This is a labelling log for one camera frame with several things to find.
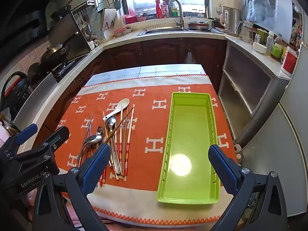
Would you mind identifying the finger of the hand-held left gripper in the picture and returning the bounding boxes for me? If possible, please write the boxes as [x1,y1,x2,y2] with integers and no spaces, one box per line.
[11,126,70,164]
[0,123,38,150]

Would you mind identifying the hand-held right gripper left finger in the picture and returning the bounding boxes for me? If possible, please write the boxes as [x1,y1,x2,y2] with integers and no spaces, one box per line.
[32,143,112,231]

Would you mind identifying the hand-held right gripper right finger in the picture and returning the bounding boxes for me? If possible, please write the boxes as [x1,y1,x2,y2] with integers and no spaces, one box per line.
[208,144,289,231]

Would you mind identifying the large metal spoon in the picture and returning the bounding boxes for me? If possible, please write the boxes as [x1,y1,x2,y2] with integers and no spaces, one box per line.
[77,135,103,162]
[106,116,122,175]

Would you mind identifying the small metal spoon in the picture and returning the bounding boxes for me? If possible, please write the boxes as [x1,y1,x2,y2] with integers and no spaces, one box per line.
[96,126,104,145]

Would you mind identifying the green plastic tray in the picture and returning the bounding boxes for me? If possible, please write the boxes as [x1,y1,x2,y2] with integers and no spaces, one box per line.
[156,91,220,204]

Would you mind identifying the dark brown chopstick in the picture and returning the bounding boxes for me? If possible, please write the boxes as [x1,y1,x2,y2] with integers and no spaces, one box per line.
[104,108,134,143]

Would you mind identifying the white ceramic spoon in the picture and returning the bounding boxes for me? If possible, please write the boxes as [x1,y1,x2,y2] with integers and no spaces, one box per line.
[102,98,130,121]

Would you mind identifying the steel stove side shield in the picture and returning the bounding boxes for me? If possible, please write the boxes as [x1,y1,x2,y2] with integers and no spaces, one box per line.
[30,72,58,94]

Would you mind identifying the black pot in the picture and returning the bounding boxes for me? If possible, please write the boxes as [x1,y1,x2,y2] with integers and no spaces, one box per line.
[27,62,42,85]

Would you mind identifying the grey refrigerator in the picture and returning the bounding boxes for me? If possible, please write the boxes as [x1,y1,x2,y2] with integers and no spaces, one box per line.
[237,46,308,218]

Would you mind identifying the gas stove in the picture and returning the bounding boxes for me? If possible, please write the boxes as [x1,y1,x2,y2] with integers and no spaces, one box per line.
[52,54,88,82]

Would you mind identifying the orange patterned cloth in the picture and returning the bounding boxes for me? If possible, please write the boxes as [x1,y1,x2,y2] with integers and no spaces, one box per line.
[52,73,241,228]

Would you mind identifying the black wok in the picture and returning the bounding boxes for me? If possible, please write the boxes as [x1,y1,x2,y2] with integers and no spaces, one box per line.
[40,44,71,64]

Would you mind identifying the silver cabinet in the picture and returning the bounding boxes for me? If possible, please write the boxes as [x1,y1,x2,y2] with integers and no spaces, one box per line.
[218,37,290,140]

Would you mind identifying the steel splash panel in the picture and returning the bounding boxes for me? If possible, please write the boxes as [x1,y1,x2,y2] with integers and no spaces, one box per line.
[47,12,92,60]

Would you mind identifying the pale checked tablecloth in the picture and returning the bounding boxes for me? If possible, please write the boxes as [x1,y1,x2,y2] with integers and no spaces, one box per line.
[83,64,210,87]

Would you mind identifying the white plastic bag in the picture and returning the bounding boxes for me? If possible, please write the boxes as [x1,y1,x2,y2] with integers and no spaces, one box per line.
[184,50,196,64]

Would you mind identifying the black range hood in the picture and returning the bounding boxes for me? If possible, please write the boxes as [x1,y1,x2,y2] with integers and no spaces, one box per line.
[0,0,80,60]

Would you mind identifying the red and white tub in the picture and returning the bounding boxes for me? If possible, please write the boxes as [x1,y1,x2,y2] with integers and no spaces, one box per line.
[280,46,299,77]

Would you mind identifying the white bowl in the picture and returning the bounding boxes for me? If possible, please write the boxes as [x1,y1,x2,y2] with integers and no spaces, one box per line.
[253,41,268,54]

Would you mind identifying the green label bottle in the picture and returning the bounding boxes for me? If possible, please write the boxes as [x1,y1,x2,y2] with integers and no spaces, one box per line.
[271,37,283,59]

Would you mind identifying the dark wooden base cabinets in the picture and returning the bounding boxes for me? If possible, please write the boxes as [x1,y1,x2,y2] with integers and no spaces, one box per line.
[43,38,228,135]

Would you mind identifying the pale cutting board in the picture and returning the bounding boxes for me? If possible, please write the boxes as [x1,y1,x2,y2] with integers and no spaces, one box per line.
[101,8,126,32]

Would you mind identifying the clear plastic bottle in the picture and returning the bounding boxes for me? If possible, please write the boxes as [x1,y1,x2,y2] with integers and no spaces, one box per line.
[265,31,275,56]

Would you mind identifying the glass pitcher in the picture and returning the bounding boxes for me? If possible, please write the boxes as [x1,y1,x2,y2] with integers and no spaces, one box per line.
[237,20,254,43]

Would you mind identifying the pink basin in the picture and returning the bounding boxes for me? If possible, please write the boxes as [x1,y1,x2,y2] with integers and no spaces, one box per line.
[123,13,148,24]

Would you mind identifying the steel electric kettle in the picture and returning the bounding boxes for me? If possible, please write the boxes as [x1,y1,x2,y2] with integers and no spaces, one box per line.
[220,6,242,34]

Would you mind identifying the steel kitchen sink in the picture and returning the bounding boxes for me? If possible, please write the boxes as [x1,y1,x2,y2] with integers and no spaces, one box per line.
[137,27,225,37]

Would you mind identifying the steel kitchen faucet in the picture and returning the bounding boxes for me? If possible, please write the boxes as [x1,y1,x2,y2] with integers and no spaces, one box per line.
[168,0,185,28]

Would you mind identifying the red spray bottle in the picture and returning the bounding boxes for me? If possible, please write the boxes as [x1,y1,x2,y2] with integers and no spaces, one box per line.
[155,0,163,19]

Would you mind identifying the hanging plastic bag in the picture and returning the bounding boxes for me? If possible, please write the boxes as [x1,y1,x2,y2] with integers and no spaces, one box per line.
[242,0,293,42]

